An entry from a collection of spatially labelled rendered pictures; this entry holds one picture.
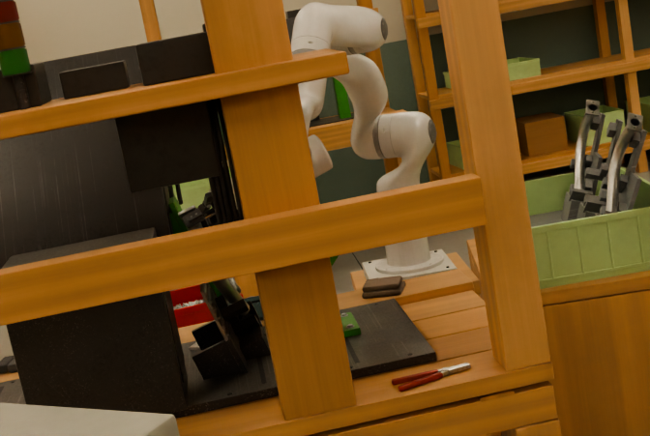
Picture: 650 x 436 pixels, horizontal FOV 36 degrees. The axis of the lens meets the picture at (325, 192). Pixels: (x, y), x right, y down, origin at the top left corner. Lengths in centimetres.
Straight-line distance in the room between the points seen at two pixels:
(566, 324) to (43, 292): 146
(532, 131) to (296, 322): 580
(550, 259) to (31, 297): 144
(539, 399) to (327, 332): 44
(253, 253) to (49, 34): 607
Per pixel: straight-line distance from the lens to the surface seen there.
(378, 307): 243
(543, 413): 205
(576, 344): 279
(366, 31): 240
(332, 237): 180
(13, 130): 179
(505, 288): 195
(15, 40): 185
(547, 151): 762
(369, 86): 255
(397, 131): 269
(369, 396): 198
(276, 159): 182
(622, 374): 284
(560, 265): 275
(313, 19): 230
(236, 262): 180
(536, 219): 325
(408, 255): 276
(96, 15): 773
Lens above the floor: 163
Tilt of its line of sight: 10 degrees down
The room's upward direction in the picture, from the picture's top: 10 degrees counter-clockwise
